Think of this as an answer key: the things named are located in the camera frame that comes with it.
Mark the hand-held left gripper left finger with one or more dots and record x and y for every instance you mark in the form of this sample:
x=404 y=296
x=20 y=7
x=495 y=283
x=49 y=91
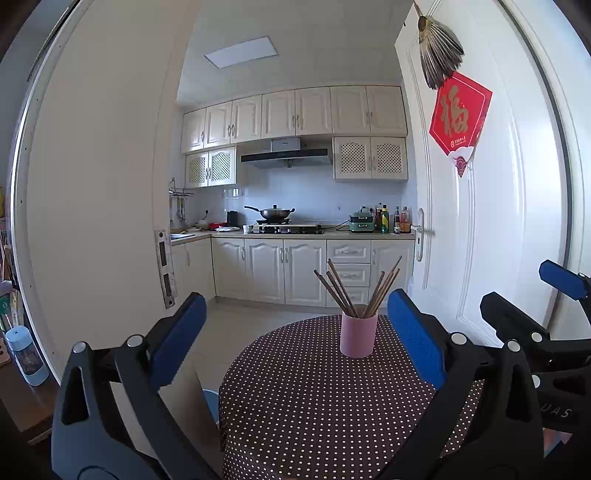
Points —
x=180 y=341

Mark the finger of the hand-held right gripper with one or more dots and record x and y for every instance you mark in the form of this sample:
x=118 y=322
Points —
x=505 y=311
x=561 y=279

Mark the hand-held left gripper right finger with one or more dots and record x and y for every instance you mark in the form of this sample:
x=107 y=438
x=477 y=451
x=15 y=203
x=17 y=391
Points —
x=415 y=339

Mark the pink cup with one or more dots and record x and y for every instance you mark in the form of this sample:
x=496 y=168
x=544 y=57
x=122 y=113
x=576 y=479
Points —
x=358 y=337

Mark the group of wooden chopsticks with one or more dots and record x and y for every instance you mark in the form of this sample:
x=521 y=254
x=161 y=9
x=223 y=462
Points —
x=344 y=297

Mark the metal door lock plate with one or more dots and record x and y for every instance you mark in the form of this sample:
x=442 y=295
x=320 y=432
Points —
x=166 y=267

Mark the white panelled door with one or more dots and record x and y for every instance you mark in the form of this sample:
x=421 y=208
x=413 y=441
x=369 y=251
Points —
x=498 y=207

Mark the steel kitchen sink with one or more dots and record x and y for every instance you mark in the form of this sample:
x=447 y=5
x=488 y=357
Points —
x=182 y=236

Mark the white base cabinets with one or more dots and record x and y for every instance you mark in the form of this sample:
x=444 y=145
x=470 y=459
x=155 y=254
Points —
x=268 y=270

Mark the dark soy sauce bottle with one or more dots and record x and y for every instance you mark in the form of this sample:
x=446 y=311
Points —
x=396 y=222

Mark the red container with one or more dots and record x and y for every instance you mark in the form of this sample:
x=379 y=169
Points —
x=217 y=226

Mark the yellow green bottle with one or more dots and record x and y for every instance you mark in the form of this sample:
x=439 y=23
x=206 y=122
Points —
x=384 y=221

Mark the white plate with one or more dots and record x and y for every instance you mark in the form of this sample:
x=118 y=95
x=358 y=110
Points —
x=228 y=229

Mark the dark red sauce bottle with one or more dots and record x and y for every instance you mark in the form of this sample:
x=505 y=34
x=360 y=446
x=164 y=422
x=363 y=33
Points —
x=377 y=218

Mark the green electric cooker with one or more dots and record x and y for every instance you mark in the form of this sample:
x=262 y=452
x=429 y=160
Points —
x=361 y=224

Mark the black kettle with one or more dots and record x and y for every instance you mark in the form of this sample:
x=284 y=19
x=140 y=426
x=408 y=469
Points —
x=232 y=218

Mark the light blue water bottle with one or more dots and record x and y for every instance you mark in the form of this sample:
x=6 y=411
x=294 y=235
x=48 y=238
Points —
x=27 y=357

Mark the gas stove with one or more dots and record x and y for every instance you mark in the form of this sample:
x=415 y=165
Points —
x=286 y=228

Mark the steel wok with lid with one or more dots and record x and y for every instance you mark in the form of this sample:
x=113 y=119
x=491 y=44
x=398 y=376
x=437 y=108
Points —
x=275 y=213

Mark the wooden side cabinet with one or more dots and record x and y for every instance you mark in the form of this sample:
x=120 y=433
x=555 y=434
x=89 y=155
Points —
x=23 y=410

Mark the white plain door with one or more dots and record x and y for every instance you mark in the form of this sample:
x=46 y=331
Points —
x=101 y=184

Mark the small lattice door cabinet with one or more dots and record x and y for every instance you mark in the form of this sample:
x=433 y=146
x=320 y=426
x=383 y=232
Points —
x=211 y=167

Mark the wide lattice door cabinet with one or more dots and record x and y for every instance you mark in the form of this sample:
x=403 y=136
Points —
x=369 y=158

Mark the red paper door decoration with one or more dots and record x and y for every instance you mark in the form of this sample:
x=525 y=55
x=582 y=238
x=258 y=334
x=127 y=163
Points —
x=457 y=113

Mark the range hood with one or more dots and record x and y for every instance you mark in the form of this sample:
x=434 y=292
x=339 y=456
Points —
x=286 y=157

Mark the hanging feather fan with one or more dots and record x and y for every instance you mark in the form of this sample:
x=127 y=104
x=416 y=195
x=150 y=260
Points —
x=438 y=50

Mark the ceiling light panel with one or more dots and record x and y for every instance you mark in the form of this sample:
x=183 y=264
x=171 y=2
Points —
x=242 y=51

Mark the wall utensil rack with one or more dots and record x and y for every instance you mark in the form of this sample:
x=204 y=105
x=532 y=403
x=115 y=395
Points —
x=181 y=192

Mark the white wall cabinets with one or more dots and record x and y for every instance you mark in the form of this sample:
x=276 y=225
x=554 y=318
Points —
x=314 y=110

